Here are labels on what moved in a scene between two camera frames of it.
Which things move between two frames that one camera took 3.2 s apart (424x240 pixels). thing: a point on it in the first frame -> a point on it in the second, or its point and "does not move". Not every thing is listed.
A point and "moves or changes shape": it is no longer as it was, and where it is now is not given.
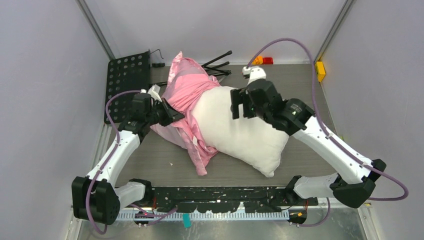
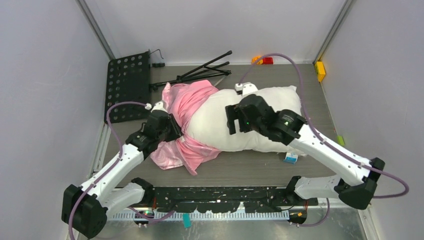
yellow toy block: [320, 70] does not move
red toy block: [267, 60] does not move
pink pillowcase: [187, 79] moves or changes shape
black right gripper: [238, 96] -> [233, 112]
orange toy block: [258, 60] does not move
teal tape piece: [186, 219] does not move
